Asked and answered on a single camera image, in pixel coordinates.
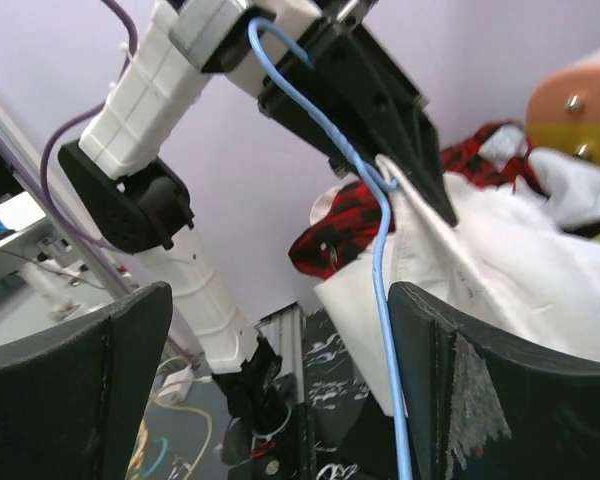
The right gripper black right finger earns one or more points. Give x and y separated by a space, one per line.
485 404

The white shirt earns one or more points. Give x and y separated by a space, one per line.
511 260

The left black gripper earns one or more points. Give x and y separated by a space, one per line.
369 97

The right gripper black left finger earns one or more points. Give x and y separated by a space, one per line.
72 397

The red black plaid shirt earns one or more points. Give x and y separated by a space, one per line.
345 220

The blue wire hanger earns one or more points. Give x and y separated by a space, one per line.
379 189

